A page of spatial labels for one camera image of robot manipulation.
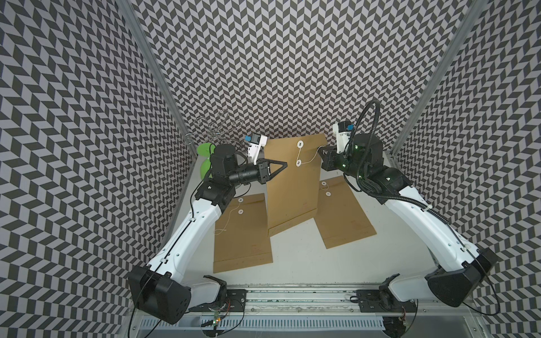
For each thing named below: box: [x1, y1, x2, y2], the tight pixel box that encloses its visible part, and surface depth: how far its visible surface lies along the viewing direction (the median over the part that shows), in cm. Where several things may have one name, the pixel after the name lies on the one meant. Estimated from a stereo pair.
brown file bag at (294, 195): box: [264, 133, 328, 238], surface depth 68 cm
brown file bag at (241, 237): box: [212, 192, 274, 274], surface depth 88 cm
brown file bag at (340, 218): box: [314, 175, 377, 250], surface depth 95 cm
